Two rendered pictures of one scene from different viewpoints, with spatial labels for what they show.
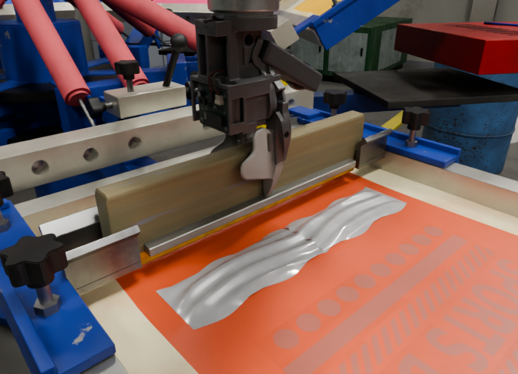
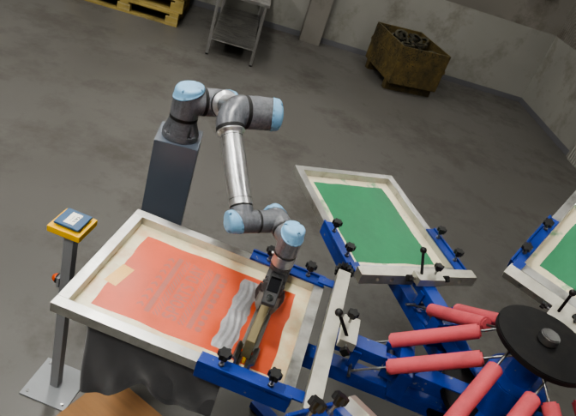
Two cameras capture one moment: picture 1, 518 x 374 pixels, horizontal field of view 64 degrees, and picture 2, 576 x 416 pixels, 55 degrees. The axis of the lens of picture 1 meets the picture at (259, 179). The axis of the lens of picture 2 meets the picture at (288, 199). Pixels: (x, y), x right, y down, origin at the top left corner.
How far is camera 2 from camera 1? 2.09 m
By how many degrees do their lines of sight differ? 109
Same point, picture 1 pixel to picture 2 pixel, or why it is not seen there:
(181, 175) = not seen: hidden behind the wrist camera
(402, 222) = (209, 331)
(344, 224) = (228, 321)
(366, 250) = (217, 313)
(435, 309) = (193, 296)
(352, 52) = not seen: outside the picture
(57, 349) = (257, 254)
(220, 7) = not seen: hidden behind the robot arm
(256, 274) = (242, 294)
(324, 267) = (226, 303)
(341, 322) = (213, 287)
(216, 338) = (238, 278)
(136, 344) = (253, 273)
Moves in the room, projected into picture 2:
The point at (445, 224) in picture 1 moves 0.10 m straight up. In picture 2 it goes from (194, 334) to (200, 313)
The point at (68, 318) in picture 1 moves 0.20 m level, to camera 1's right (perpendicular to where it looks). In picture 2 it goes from (263, 259) to (218, 268)
